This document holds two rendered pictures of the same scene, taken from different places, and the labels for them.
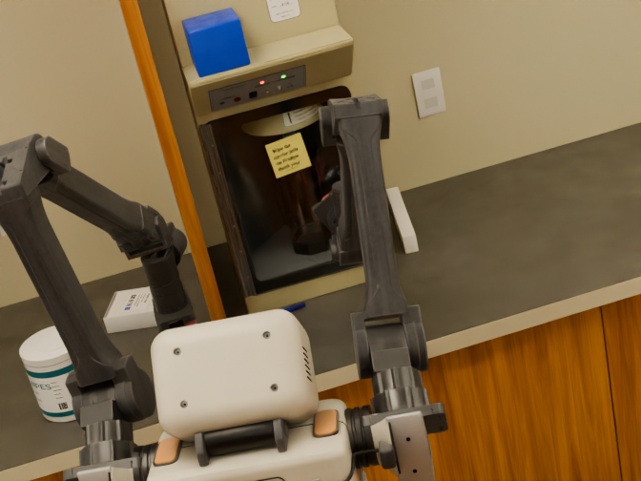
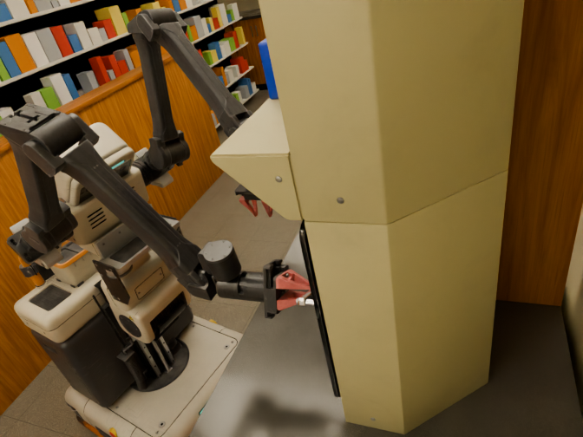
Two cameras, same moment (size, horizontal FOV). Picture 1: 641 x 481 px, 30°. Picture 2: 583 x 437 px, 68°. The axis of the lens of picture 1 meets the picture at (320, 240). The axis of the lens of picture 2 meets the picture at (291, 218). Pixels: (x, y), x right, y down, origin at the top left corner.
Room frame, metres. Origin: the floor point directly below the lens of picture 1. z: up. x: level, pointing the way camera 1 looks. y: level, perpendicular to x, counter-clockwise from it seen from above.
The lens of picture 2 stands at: (2.54, -0.54, 1.73)
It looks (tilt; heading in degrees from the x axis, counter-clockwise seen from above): 33 degrees down; 124
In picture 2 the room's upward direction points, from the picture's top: 13 degrees counter-clockwise
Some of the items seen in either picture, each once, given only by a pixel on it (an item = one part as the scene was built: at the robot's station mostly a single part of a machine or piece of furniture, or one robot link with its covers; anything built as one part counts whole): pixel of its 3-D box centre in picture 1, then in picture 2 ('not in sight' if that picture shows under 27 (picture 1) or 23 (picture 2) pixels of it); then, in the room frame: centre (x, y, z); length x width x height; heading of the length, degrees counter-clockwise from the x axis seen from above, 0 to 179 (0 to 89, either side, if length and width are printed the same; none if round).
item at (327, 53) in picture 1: (272, 76); (295, 137); (2.21, 0.02, 1.46); 0.32 x 0.11 x 0.10; 97
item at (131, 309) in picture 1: (145, 306); not in sight; (2.37, 0.41, 0.96); 0.16 x 0.12 x 0.04; 80
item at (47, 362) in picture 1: (63, 372); not in sight; (2.06, 0.55, 1.01); 0.13 x 0.13 x 0.15
